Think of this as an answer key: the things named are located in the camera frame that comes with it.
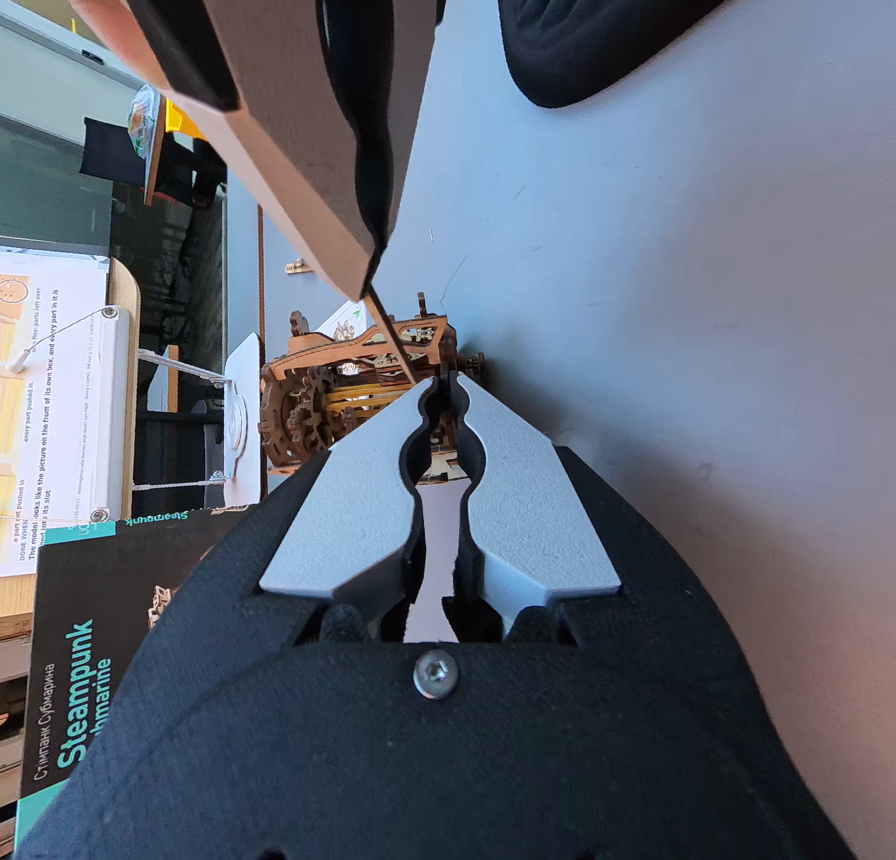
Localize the clear plastic packet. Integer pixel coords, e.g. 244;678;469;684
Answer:
128;84;167;162

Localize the yellow object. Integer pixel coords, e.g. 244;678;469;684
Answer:
167;100;211;140

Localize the black quilted pad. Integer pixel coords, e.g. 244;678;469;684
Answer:
496;0;774;110

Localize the printed instruction sheet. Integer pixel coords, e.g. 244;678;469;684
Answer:
0;246;114;579

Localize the wooden gear model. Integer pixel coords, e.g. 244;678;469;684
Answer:
259;292;487;486

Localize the white plastic retainer strip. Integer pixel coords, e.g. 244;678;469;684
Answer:
94;306;133;519

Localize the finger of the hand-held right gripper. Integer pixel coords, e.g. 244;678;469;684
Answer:
164;0;388;301
357;0;452;248

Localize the glass partition window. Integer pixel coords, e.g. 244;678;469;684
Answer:
0;114;116;248

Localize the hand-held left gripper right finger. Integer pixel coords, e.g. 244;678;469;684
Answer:
448;373;624;643

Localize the thin wooden model part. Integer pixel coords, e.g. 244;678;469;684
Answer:
364;285;427;386

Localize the white printed paper sheet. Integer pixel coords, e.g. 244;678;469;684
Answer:
307;300;379;348

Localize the black teal model kit box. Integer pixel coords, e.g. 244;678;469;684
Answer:
14;503;263;855

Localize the white plastic plate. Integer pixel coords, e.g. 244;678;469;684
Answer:
223;333;268;505

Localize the black and red bag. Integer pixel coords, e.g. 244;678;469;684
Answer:
154;135;228;211

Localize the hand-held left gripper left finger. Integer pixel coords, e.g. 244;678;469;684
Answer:
259;377;442;640

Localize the upright wooden board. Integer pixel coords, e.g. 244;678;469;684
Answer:
143;93;169;206

